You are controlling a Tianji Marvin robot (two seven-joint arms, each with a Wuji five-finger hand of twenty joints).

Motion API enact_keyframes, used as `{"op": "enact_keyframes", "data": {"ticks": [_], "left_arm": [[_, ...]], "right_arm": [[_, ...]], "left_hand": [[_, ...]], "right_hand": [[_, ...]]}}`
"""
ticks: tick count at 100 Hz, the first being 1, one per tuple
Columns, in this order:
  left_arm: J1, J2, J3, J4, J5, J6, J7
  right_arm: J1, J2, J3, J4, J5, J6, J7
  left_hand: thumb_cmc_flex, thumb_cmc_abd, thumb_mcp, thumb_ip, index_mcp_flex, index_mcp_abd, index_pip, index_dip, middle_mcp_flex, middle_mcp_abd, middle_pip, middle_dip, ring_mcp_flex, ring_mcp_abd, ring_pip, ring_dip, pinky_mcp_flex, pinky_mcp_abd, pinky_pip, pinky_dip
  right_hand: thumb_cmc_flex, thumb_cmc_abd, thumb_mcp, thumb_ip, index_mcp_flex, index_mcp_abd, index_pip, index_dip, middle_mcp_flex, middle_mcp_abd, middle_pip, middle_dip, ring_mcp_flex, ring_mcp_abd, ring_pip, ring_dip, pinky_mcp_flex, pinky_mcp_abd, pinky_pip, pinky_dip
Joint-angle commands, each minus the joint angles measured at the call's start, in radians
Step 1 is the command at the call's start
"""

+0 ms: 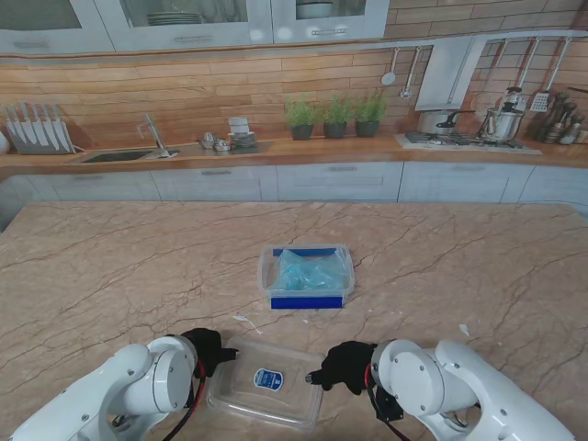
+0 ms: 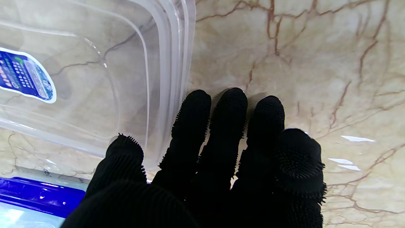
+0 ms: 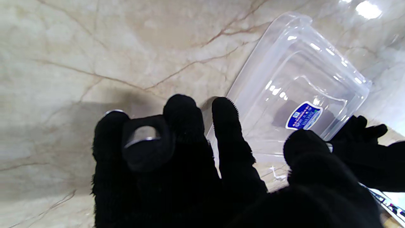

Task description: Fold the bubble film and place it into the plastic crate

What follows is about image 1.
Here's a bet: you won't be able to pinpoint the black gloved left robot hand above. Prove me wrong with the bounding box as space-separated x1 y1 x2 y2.
167 327 241 379

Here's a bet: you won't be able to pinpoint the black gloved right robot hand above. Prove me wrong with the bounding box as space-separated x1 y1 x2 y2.
305 340 379 396

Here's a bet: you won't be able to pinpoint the clear plastic lid blue label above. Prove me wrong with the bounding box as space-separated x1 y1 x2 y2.
205 334 325 433

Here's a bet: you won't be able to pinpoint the clear plastic crate blue latches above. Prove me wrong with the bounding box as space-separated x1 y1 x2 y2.
256 242 357 312

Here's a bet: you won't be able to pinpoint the printed kitchen backdrop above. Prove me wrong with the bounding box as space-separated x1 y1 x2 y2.
0 0 588 206

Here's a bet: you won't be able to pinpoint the red black right arm cable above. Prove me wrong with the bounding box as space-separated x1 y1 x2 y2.
364 362 413 441

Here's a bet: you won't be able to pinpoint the red black arm cable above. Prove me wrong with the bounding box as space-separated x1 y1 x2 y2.
163 357 207 441
364 362 413 441

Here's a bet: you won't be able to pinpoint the red black left arm cable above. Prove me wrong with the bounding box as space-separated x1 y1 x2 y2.
163 357 207 441

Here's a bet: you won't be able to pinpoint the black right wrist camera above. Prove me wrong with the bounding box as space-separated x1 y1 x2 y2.
374 388 405 424

